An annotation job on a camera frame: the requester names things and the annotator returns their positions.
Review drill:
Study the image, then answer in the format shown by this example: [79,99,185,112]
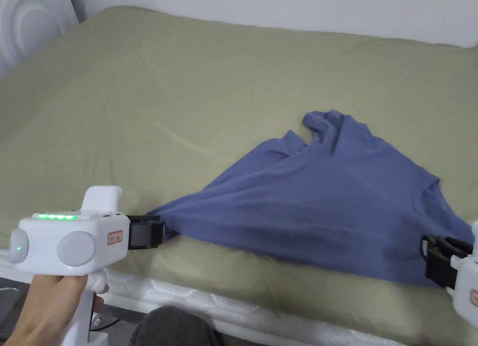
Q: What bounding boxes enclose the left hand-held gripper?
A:
[9,185,167,346]

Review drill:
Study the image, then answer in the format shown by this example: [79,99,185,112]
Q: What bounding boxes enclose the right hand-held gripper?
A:
[421,219,478,319]

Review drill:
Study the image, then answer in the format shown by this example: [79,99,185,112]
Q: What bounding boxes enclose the person's legs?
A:
[131,304,222,346]

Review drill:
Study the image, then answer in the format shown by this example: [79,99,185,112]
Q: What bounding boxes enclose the white padded headboard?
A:
[0,0,80,79]

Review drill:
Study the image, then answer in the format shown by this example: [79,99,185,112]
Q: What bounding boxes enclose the person's left hand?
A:
[0,274,111,346]

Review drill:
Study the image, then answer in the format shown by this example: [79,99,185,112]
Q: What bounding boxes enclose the blue shirt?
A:
[147,108,476,289]

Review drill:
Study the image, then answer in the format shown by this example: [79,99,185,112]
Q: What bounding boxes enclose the bed with pale green sheet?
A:
[0,5,478,346]

